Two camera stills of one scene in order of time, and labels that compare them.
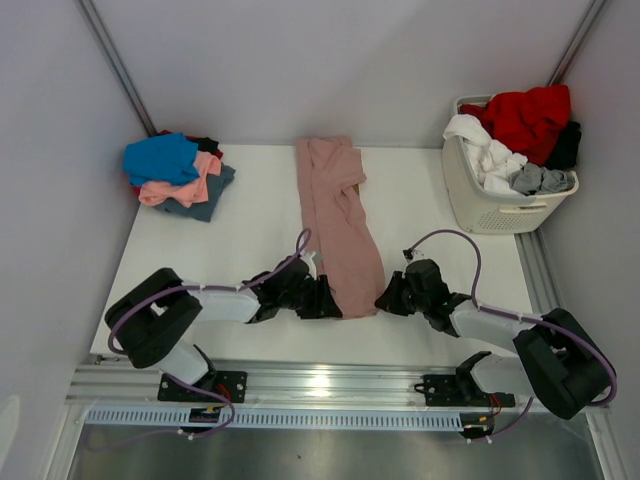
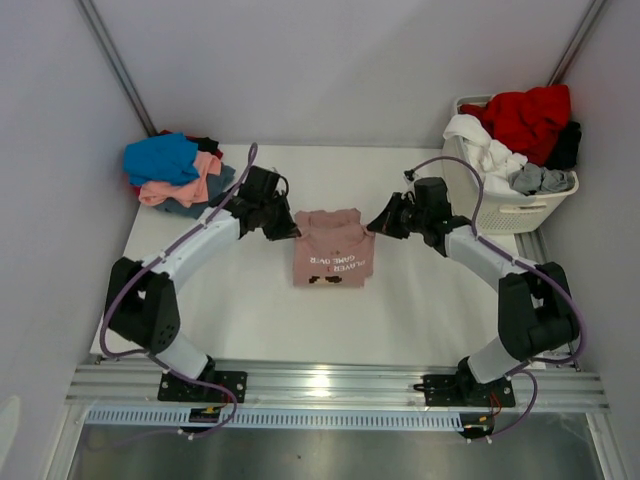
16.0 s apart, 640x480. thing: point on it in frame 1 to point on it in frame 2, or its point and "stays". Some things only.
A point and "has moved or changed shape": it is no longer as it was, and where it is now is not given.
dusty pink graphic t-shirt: (329, 171) has moved or changed shape
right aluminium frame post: (577, 41) stays
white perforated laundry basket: (486, 210) stays
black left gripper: (322, 304) to (287, 229)
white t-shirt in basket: (491, 161) stays
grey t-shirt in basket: (537, 179) stays
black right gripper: (389, 299) to (386, 222)
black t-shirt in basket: (565, 150) stays
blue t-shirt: (169, 159) stays
